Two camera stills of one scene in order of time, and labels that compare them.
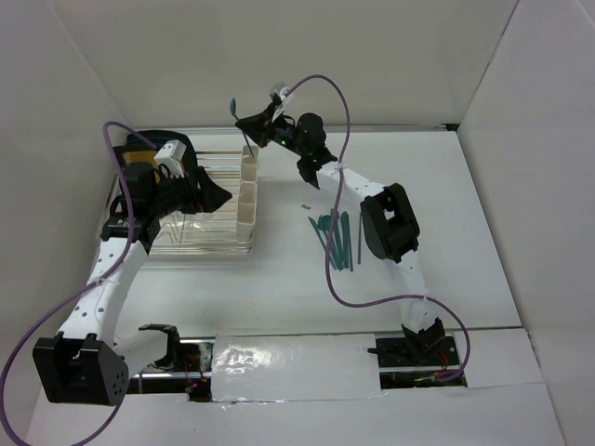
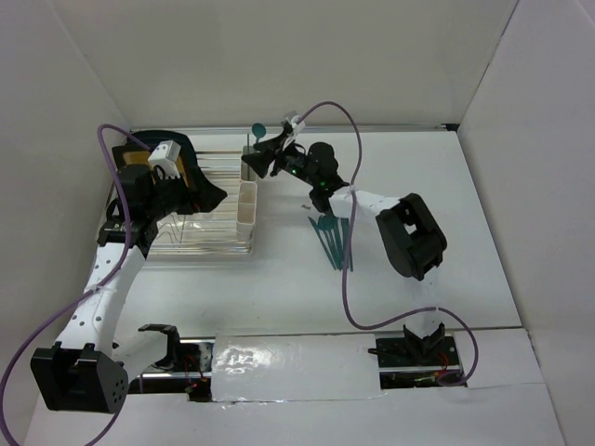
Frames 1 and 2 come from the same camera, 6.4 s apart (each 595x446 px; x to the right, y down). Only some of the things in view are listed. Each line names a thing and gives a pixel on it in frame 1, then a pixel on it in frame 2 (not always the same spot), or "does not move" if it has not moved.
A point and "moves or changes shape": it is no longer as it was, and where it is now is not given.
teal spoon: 232,109 moves or changes shape
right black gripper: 258,128 -> 260,162
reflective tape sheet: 249,367 does not move
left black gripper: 208,198 does not move
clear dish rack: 214,231 does not move
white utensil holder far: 250,163 does not move
